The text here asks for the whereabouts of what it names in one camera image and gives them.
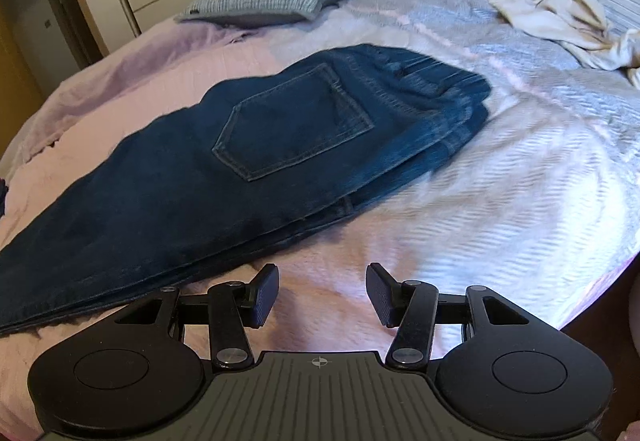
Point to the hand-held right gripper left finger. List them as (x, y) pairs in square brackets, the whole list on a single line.
[(265, 295)]

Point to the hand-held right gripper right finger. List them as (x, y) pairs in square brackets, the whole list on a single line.
[(380, 295)]

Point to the bed with pink grey bedspread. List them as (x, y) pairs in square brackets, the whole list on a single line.
[(500, 161)]

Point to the dark blue jeans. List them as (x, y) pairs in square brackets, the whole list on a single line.
[(250, 161)]

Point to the mauve blanket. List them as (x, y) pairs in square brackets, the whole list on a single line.
[(125, 66)]

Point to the white garment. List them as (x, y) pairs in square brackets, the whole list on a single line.
[(560, 21)]

